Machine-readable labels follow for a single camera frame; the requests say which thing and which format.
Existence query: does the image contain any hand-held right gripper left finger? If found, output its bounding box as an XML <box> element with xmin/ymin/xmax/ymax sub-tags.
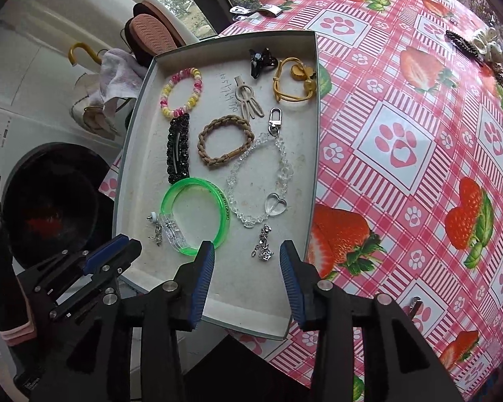
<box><xmin>27</xmin><ymin>241</ymin><xmax>216</xmax><ymax>402</ymax></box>

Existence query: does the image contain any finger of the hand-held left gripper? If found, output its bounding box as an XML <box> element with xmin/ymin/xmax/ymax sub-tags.
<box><xmin>48</xmin><ymin>240</ymin><xmax>143</xmax><ymax>321</ymax></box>
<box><xmin>29</xmin><ymin>234</ymin><xmax>129</xmax><ymax>298</ymax></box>

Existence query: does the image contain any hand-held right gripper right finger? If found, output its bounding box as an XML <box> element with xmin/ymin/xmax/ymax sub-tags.
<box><xmin>279</xmin><ymin>240</ymin><xmax>466</xmax><ymax>402</ymax></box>

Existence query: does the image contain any silver pendant charm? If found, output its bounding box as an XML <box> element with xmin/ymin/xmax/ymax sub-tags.
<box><xmin>251</xmin><ymin>223</ymin><xmax>275</xmax><ymax>262</ymax></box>

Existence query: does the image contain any white bead charm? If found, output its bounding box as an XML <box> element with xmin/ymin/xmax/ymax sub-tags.
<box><xmin>147</xmin><ymin>211</ymin><xmax>166</xmax><ymax>248</ymax></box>

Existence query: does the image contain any green translucent bangle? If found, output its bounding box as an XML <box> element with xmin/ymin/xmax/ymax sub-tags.
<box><xmin>160</xmin><ymin>178</ymin><xmax>231</xmax><ymax>257</ymax></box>

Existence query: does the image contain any clear crystal bead chain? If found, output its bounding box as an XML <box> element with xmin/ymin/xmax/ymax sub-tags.
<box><xmin>226</xmin><ymin>108</ymin><xmax>292</xmax><ymax>230</ymax></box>

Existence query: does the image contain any black beaded hair clip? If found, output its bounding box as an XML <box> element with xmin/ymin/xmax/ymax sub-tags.
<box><xmin>166</xmin><ymin>113</ymin><xmax>191</xmax><ymax>186</ymax></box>

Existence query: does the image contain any brown braided hair tie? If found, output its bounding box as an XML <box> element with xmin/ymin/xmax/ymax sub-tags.
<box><xmin>197</xmin><ymin>115</ymin><xmax>254</xmax><ymax>168</ymax></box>

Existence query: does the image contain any grey shallow box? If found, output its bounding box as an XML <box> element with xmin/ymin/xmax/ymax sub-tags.
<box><xmin>111</xmin><ymin>29</ymin><xmax>321</xmax><ymax>341</ymax></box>

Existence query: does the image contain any black claw clip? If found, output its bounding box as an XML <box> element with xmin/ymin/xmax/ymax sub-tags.
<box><xmin>248</xmin><ymin>48</ymin><xmax>277</xmax><ymax>79</ymax></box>

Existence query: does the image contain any black round bin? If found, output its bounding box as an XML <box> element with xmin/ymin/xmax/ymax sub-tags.
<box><xmin>2</xmin><ymin>142</ymin><xmax>114</xmax><ymax>273</ymax></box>

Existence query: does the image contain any pink strawberry print tablecloth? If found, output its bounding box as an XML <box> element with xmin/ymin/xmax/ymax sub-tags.
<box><xmin>98</xmin><ymin>0</ymin><xmax>503</xmax><ymax>402</ymax></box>

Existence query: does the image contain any white towel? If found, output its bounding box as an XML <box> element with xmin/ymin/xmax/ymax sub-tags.
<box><xmin>86</xmin><ymin>48</ymin><xmax>145</xmax><ymax>114</ymax></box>

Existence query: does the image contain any beige hair clip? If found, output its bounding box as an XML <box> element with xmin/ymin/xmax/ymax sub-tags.
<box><xmin>233</xmin><ymin>76</ymin><xmax>266</xmax><ymax>120</ymax></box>

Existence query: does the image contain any pink-soled slipper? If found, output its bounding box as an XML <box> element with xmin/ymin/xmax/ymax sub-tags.
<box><xmin>125</xmin><ymin>13</ymin><xmax>184</xmax><ymax>58</ymax></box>

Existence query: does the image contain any dark brown slipper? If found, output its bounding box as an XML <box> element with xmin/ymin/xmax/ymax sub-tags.
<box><xmin>132</xmin><ymin>2</ymin><xmax>172</xmax><ymax>21</ymax></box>

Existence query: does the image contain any cream dotted scrunchie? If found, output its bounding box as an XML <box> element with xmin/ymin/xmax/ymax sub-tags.
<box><xmin>471</xmin><ymin>26</ymin><xmax>503</xmax><ymax>64</ymax></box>

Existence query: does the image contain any colourful bead bracelet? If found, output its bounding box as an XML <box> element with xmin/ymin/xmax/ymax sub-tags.
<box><xmin>160</xmin><ymin>67</ymin><xmax>204</xmax><ymax>119</ymax></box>

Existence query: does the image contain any yellow umbrella handle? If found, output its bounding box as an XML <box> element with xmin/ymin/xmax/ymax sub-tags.
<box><xmin>69</xmin><ymin>43</ymin><xmax>103</xmax><ymax>65</ymax></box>

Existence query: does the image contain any yellow cord bracelet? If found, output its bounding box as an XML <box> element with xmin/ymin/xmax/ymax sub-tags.
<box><xmin>273</xmin><ymin>58</ymin><xmax>317</xmax><ymax>103</ymax></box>

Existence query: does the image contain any black braided hair tie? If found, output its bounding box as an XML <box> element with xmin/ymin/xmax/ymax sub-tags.
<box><xmin>444</xmin><ymin>30</ymin><xmax>485</xmax><ymax>57</ymax></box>

